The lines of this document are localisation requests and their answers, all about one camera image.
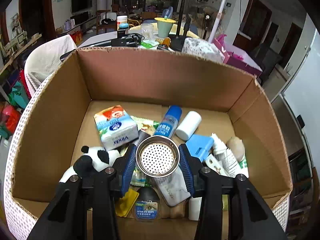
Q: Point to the white plastic pouch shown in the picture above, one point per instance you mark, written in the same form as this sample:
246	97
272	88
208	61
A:
172	192

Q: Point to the black handheld gimbal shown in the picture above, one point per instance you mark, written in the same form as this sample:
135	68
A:
120	41

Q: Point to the patterned tissue box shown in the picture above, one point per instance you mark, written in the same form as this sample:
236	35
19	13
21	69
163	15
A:
200	48

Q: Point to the blue power adapter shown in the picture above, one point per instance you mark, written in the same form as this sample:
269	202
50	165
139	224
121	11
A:
200	145

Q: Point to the purple kettle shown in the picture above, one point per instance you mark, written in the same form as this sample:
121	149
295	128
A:
69	25

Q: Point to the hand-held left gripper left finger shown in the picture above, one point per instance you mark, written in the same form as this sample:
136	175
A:
128	170

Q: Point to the blue capped spray bottle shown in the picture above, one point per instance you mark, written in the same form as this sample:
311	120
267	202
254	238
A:
167	122

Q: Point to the small white plug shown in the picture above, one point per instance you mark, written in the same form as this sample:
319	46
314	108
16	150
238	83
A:
212	162

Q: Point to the white charger block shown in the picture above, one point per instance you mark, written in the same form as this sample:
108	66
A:
195	208

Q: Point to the green snack packet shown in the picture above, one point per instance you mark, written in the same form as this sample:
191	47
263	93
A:
145	126

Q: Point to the white jar red label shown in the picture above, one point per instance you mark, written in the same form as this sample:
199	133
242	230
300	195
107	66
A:
122	23

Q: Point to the red plastic toy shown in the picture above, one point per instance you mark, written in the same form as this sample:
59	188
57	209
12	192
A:
10	120

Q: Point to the whiteboard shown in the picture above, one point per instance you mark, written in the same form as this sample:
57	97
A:
302	92

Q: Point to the panda plush toy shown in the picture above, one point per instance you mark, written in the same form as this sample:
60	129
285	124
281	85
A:
97	157

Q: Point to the black television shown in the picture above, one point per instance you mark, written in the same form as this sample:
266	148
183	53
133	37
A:
81	1

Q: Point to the small blue labelled box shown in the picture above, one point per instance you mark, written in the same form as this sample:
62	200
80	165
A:
147	211

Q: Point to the standing fan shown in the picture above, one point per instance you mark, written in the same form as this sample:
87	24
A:
207	20

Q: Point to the quilted leaf print blanket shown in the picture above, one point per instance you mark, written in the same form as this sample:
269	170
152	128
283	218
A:
17	155

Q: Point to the green white packet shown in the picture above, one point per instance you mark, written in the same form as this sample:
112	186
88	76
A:
150	45

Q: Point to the tissue pack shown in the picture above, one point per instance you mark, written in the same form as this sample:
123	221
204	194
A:
115	127

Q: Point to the white cylinder bottle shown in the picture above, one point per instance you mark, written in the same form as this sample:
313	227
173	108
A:
188	125

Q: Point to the white labelled spray bottle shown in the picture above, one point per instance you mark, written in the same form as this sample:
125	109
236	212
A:
217	145

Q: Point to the clear plastic container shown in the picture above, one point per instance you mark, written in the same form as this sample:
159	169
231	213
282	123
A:
148	30

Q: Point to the amber bottle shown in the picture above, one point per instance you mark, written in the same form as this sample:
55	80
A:
165	42

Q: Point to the black tripod stand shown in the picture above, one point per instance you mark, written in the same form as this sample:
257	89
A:
180	17

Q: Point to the brown cardboard box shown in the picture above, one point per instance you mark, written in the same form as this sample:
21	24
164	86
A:
150	80

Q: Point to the purple gift box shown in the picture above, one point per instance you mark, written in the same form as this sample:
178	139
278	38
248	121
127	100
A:
240	61

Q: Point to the black office chair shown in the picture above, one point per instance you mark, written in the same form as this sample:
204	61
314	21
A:
267	62

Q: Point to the white chair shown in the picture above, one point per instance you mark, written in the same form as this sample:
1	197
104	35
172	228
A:
47	55

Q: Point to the green cup yellow lid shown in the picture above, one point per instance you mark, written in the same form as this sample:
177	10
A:
163	28

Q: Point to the metal tea strainer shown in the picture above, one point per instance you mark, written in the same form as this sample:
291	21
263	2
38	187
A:
157	157

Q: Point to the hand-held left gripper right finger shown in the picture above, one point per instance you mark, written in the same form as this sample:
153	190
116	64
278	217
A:
186	172

